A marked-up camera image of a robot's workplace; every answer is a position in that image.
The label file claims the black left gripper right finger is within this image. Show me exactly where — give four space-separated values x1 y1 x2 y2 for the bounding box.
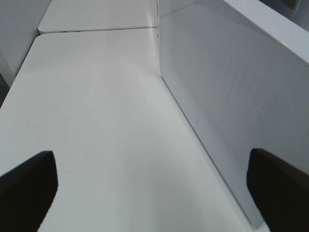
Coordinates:
246 148 309 232

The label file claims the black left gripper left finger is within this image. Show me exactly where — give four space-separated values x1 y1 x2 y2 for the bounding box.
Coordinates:
0 151 58 232

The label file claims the white microwave door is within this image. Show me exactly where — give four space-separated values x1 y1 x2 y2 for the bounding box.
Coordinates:
158 0 309 227

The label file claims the white microwave oven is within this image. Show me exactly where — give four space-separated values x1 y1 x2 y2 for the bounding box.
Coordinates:
260 0 309 31

